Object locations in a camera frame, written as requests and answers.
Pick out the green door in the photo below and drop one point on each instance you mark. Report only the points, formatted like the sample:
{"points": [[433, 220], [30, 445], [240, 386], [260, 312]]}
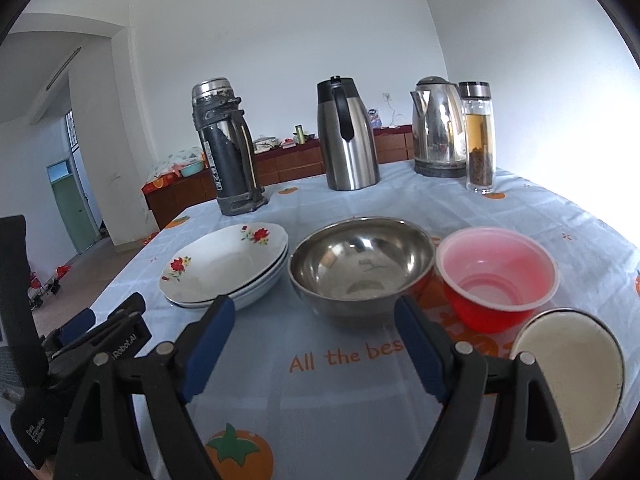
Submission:
{"points": [[72, 210]]}

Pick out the glass tea bottle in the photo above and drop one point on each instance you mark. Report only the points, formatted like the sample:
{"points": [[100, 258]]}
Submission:
{"points": [[480, 135]]}

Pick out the black chair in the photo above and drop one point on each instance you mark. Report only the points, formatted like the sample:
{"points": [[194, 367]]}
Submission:
{"points": [[15, 285]]}

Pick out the light blue printed tablecloth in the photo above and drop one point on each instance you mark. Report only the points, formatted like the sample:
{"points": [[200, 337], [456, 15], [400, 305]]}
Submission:
{"points": [[350, 410]]}

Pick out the colourful cloth pile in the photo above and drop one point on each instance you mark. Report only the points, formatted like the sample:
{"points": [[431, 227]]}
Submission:
{"points": [[267, 144]]}

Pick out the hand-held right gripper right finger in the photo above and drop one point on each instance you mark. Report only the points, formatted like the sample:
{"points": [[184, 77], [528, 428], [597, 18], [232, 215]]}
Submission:
{"points": [[425, 350]]}

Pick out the large black thermos flask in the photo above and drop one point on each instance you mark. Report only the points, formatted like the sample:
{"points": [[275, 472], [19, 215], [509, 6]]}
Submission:
{"points": [[225, 160]]}

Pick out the teal basin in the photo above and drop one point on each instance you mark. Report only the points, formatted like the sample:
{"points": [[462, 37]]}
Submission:
{"points": [[191, 170]]}

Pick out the red plastic bowl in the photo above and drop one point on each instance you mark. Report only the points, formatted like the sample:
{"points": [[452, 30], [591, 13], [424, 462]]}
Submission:
{"points": [[480, 310]]}

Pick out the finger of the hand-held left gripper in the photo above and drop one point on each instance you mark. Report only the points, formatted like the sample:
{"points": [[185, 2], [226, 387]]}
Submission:
{"points": [[80, 322], [127, 307]]}

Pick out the orange box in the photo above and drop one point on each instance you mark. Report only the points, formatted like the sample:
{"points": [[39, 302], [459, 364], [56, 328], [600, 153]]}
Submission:
{"points": [[156, 184]]}

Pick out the red flower white plate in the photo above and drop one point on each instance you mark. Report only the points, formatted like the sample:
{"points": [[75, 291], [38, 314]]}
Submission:
{"points": [[220, 260]]}

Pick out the blue printed bag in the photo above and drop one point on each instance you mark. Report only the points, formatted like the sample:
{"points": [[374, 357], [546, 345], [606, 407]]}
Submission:
{"points": [[375, 119]]}

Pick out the barred transom window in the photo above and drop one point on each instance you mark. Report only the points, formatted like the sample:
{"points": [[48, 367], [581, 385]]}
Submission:
{"points": [[72, 130]]}

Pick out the stainless steel bowl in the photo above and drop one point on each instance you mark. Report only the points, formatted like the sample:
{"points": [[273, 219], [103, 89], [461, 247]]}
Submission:
{"points": [[360, 265]]}

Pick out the fluorescent tube light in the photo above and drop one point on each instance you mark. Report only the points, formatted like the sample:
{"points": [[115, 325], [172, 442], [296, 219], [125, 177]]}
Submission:
{"points": [[63, 68]]}

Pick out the steel electric kettle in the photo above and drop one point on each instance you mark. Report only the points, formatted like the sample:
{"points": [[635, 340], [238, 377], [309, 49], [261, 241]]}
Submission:
{"points": [[435, 130]]}

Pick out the green bottle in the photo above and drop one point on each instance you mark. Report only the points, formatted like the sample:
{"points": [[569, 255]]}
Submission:
{"points": [[299, 135]]}

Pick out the dark wooden sideboard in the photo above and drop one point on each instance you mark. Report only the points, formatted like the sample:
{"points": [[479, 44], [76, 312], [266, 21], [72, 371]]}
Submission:
{"points": [[295, 160]]}

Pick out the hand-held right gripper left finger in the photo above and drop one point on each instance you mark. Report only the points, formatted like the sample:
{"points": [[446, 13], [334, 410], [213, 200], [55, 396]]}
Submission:
{"points": [[210, 350]]}

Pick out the red wheeled cart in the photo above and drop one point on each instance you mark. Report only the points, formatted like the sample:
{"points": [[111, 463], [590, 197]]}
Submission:
{"points": [[62, 272]]}

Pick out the white enamel bowl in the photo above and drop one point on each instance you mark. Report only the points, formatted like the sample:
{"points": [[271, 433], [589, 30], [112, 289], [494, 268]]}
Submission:
{"points": [[575, 385]]}

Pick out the pink flower rimmed plate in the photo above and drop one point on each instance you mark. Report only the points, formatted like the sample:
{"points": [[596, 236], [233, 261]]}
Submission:
{"points": [[285, 255]]}

